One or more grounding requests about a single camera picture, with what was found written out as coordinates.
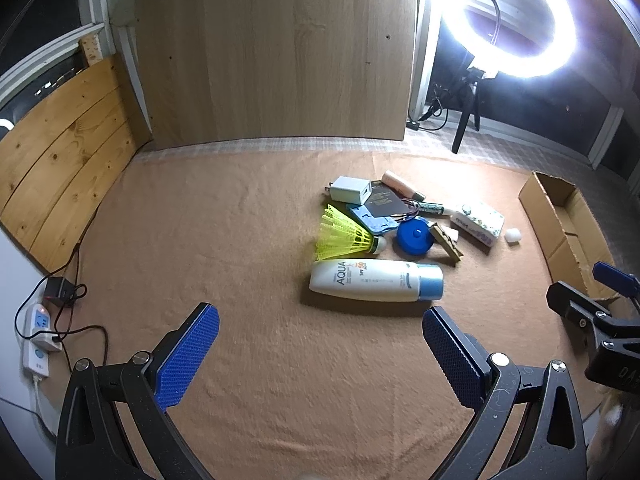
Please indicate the black power adapter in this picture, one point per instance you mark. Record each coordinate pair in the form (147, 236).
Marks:
(59, 292)

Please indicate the pine plank headboard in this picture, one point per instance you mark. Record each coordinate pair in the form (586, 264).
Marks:
(61, 159)

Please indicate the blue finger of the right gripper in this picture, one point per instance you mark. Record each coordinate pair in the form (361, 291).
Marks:
(615, 279)
(573, 305)

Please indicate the green white glue stick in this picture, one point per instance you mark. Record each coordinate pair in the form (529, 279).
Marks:
(437, 209)

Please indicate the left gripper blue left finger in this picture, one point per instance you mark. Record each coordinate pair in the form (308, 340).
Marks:
(179, 355)

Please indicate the blue round tape measure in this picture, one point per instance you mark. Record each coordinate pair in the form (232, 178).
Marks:
(414, 237)

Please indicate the white blue Aqua bottle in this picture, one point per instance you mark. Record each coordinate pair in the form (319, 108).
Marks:
(377, 280)

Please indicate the black card booklet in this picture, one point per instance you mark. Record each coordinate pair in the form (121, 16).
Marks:
(384, 202)

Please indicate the black tripod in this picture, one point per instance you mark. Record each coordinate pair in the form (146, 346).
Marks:
(469, 87)

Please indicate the patterned tissue pack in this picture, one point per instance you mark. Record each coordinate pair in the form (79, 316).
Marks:
(482, 223)

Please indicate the cardboard box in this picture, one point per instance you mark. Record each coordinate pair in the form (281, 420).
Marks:
(568, 234)

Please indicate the yellow plastic shuttlecock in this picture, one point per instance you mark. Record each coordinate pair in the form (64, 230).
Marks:
(340, 236)

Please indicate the white USB charger cube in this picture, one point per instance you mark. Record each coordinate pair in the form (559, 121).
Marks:
(350, 190)

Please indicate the white gloved right hand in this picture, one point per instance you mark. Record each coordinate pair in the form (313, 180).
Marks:
(614, 404)

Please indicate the white power strip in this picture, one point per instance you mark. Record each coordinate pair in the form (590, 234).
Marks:
(35, 360)

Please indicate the blue plastic phone stand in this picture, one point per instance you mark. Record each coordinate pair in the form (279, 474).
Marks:
(377, 225)

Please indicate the white eraser block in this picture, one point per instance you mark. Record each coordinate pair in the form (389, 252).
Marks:
(513, 236)

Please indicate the light wood board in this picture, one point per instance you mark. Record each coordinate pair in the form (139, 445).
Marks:
(214, 70)

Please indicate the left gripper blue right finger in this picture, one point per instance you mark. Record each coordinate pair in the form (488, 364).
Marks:
(460, 356)

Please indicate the wooden clothespin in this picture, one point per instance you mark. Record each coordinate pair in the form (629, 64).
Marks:
(444, 240)

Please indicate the ring light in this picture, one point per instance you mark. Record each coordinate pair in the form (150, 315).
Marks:
(556, 53)

